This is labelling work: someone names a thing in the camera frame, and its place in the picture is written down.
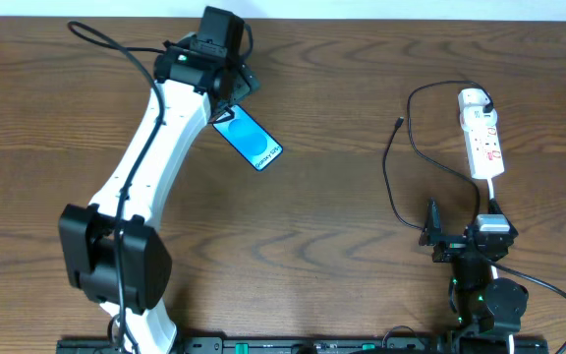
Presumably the blue screen smartphone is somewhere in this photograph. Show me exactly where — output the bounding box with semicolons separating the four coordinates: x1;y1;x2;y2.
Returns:
212;105;284;171

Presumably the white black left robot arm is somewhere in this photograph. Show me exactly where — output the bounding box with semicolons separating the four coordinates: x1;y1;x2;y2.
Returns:
58;7;259;353

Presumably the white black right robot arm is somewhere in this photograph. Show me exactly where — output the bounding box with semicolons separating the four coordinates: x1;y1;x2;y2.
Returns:
419;200;529;353

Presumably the white usb charger plug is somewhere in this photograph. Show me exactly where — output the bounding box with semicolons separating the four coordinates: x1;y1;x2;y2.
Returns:
460;105;498;132

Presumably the white power strip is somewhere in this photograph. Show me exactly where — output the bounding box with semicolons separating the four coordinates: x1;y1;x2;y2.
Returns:
458;88;505;180

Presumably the white power strip cord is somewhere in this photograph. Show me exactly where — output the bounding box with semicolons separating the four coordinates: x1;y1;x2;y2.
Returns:
485;177;516;354

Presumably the black charger cable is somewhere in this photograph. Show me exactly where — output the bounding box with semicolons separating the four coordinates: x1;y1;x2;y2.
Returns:
381;80;495;232

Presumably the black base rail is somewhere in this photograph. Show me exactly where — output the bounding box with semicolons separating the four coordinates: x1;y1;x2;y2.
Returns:
55;334;549;354

